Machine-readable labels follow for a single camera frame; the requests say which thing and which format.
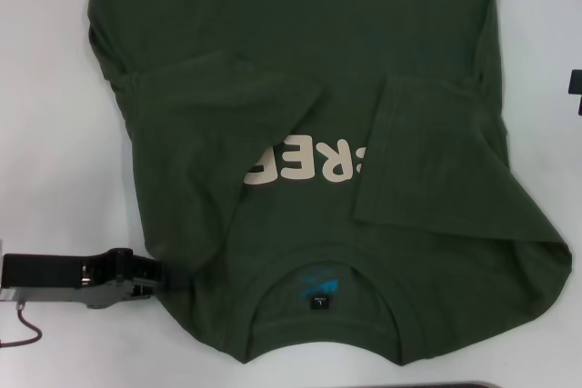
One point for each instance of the dark green FREE t-shirt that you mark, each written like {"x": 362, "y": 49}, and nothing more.
{"x": 295, "y": 20}

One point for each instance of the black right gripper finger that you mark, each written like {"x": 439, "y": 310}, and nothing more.
{"x": 576, "y": 81}
{"x": 580, "y": 104}

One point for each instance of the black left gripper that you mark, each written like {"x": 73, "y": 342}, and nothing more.
{"x": 54, "y": 274}

